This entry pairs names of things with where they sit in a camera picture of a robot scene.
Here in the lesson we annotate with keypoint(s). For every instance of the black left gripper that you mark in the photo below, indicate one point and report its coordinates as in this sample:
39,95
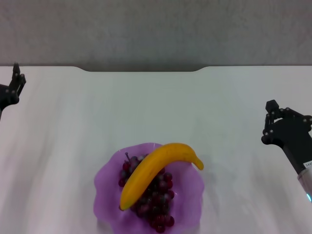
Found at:
7,98

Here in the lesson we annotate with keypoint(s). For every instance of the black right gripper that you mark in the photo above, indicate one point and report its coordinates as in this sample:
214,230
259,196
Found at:
292,136

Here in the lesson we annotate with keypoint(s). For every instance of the dark red grape bunch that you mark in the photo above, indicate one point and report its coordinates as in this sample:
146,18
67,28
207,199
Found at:
158,202

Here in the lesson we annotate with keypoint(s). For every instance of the purple wavy plastic plate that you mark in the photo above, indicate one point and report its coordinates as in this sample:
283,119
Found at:
187,195

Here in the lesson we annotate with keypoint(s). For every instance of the yellow banana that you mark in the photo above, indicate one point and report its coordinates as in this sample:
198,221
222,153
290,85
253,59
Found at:
156,170

